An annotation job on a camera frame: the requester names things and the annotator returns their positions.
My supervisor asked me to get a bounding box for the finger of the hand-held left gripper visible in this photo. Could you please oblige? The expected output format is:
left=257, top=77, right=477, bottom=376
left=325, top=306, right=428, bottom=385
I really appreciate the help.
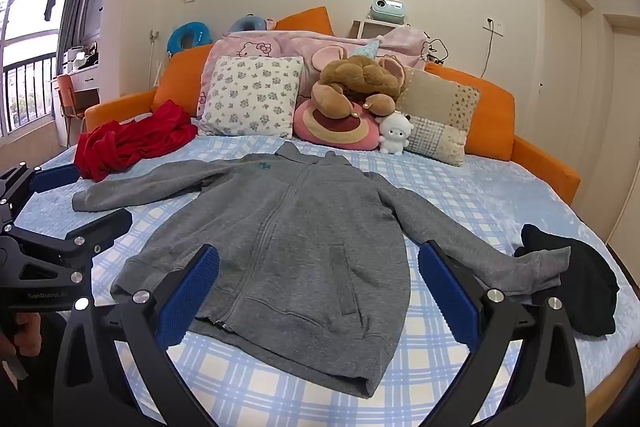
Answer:
left=0, top=207, right=133, bottom=285
left=0, top=163, right=81, bottom=228

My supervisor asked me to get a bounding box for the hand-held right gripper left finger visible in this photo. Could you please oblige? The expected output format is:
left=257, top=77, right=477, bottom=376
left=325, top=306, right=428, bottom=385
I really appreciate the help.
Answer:
left=52, top=244, right=221, bottom=427

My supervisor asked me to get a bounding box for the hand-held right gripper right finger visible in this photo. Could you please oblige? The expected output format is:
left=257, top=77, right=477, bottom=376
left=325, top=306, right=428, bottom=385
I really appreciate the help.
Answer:
left=417, top=239, right=586, bottom=427

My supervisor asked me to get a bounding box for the grey zip hoodie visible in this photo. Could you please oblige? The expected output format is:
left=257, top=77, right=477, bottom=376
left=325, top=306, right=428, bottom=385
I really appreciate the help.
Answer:
left=71, top=142, right=572, bottom=400

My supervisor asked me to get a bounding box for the black garment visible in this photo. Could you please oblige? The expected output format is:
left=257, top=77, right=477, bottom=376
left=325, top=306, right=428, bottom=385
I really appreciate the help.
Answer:
left=514, top=223, right=621, bottom=337

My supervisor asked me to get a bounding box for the person's left hand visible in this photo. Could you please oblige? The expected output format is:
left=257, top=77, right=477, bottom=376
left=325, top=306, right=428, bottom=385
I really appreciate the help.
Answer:
left=0, top=313, right=45, bottom=358

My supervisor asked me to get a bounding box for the orange chair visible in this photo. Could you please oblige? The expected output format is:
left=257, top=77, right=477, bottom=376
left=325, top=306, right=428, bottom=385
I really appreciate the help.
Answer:
left=56, top=74, right=87, bottom=148

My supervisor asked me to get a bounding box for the red garment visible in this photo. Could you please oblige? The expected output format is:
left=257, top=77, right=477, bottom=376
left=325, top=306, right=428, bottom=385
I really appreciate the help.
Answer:
left=74, top=99, right=198, bottom=182

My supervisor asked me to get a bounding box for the blue plaid bed sheet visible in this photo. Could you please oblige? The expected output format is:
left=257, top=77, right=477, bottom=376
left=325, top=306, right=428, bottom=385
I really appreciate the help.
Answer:
left=92, top=134, right=566, bottom=427

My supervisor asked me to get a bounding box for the white desk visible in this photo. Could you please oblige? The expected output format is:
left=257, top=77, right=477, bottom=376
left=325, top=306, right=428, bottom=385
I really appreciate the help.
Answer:
left=55, top=42, right=104, bottom=148

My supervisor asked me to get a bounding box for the balcony window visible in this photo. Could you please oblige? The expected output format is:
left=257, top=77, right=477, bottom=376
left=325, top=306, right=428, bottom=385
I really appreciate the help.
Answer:
left=0, top=0, right=62, bottom=138

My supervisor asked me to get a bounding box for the light blue quilted mattress pad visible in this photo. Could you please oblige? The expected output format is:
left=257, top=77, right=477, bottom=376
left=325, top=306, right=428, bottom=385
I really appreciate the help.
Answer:
left=30, top=127, right=640, bottom=408

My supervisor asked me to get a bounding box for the white folding stand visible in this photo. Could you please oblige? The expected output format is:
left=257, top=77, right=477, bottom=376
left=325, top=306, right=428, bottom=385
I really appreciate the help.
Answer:
left=148, top=29, right=164, bottom=88

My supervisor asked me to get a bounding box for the white plush sheep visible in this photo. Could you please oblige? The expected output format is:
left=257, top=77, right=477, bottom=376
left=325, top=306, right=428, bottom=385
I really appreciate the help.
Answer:
left=377, top=113, right=414, bottom=156

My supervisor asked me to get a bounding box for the beige patchwork pillow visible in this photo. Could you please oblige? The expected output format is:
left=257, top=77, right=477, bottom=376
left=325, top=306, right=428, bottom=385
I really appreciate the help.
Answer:
left=395, top=66, right=481, bottom=166

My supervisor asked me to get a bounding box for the blue neck pillow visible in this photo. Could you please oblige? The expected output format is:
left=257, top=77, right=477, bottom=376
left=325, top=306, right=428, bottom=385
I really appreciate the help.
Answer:
left=167, top=22, right=213, bottom=55
left=229, top=14, right=268, bottom=34

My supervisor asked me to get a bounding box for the white floral pillow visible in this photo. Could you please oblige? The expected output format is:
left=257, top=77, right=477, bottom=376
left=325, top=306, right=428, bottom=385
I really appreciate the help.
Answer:
left=199, top=55, right=305, bottom=138

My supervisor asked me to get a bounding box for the pink round cushion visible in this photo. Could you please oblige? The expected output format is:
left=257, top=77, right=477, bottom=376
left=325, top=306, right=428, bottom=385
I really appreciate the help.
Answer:
left=294, top=99, right=386, bottom=152

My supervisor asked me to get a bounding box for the brown plush toy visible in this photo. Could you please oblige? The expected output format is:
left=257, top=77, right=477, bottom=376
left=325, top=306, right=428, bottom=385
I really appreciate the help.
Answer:
left=311, top=39, right=407, bottom=118

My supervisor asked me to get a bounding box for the white door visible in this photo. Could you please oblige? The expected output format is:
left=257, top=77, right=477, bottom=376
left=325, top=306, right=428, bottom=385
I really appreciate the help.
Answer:
left=541, top=0, right=597, bottom=150
left=601, top=13, right=640, bottom=248

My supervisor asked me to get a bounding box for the pink cartoon quilt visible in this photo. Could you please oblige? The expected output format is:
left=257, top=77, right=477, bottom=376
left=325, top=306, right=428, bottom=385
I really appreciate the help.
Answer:
left=200, top=27, right=431, bottom=118

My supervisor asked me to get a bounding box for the white shelf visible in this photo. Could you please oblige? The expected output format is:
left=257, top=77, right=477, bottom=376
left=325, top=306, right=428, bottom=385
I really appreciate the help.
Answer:
left=351, top=19, right=416, bottom=38

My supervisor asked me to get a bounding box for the orange pillow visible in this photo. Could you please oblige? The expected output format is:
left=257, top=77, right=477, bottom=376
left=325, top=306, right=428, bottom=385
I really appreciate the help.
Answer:
left=274, top=7, right=335, bottom=38

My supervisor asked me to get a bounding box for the mint green projector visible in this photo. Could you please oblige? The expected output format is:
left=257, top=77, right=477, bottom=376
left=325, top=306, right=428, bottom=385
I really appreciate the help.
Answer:
left=369, top=0, right=407, bottom=22

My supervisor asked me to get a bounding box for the orange upholstered bed frame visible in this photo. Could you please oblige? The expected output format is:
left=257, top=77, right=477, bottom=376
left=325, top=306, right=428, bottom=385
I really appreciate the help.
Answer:
left=85, top=44, right=582, bottom=208

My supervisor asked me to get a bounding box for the black cable bundle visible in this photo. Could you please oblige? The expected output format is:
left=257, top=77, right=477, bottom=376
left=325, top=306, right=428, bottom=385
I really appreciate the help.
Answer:
left=422, top=38, right=449, bottom=64

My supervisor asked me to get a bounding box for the black power cable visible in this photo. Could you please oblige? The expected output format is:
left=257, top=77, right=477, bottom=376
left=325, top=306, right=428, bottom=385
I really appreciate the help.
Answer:
left=481, top=24, right=496, bottom=78

